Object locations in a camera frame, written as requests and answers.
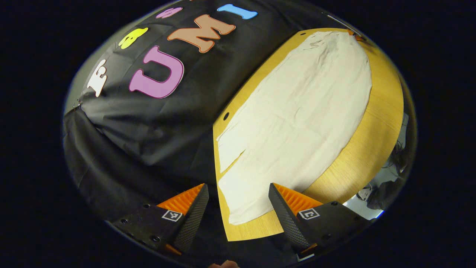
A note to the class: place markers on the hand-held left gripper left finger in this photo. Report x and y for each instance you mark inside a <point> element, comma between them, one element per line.
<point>193,223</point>

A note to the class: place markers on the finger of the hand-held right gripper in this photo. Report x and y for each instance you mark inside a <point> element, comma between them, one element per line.
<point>356,35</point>

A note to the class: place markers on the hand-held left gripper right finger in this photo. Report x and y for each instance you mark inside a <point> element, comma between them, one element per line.
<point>288,223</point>

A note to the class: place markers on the white jeans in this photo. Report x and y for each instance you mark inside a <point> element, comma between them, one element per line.
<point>297,111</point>

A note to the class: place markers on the black backdrop cloth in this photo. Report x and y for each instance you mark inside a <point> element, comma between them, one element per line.
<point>167,123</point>

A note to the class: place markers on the black backdrop clip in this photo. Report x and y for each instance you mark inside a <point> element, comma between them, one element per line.
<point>76,105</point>

